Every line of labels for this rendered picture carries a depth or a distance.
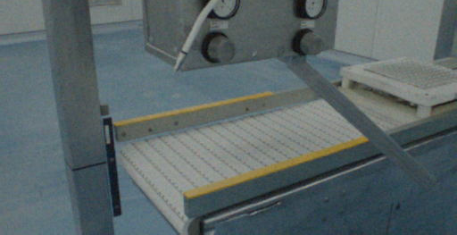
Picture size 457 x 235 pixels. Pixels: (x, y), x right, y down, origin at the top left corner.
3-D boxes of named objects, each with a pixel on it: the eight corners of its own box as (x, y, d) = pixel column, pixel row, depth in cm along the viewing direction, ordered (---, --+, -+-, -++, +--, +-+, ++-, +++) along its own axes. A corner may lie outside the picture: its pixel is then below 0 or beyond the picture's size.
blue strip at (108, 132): (114, 218, 83) (103, 119, 75) (112, 216, 83) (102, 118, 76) (122, 215, 84) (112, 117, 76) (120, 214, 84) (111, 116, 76)
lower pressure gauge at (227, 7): (209, 20, 44) (209, -18, 43) (203, 19, 45) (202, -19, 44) (240, 19, 46) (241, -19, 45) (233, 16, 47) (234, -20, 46)
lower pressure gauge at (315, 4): (303, 20, 51) (304, -13, 50) (295, 19, 52) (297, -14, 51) (326, 19, 53) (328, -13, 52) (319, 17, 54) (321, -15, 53)
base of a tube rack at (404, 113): (422, 131, 88) (424, 120, 87) (336, 96, 106) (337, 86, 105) (487, 110, 101) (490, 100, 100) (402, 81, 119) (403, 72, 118)
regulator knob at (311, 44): (305, 61, 52) (308, 24, 50) (291, 56, 54) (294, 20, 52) (326, 58, 54) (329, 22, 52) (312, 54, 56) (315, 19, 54)
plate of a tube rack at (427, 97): (427, 107, 86) (428, 97, 85) (338, 75, 104) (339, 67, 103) (493, 88, 99) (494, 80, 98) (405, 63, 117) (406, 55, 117)
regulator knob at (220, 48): (212, 70, 45) (211, 25, 44) (201, 64, 47) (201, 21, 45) (240, 65, 47) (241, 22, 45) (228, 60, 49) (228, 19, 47)
